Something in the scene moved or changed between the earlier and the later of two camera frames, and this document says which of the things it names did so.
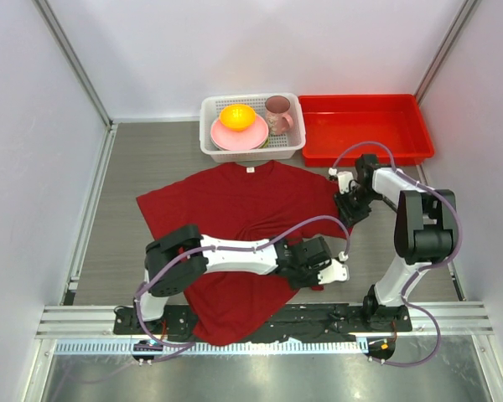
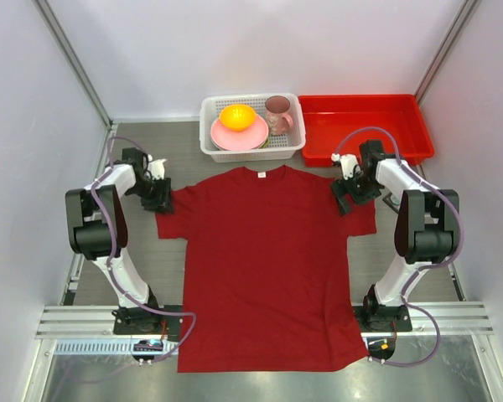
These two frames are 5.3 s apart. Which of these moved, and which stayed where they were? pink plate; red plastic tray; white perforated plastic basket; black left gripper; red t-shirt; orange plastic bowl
Moved: red t-shirt; black left gripper
Stayed: white perforated plastic basket; pink plate; orange plastic bowl; red plastic tray
